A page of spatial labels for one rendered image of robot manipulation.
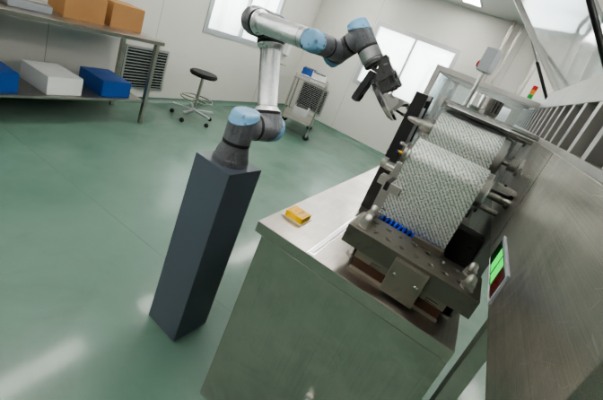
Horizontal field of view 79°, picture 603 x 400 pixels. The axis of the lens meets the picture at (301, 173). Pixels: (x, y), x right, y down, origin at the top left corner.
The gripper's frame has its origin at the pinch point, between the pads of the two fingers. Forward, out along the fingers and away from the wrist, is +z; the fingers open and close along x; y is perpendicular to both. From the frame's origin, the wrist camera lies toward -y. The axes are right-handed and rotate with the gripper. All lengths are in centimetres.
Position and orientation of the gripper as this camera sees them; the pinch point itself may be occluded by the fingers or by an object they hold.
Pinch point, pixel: (390, 117)
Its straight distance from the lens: 129.3
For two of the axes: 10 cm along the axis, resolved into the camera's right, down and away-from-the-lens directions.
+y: 7.9, -3.5, -5.0
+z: 3.8, 9.2, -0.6
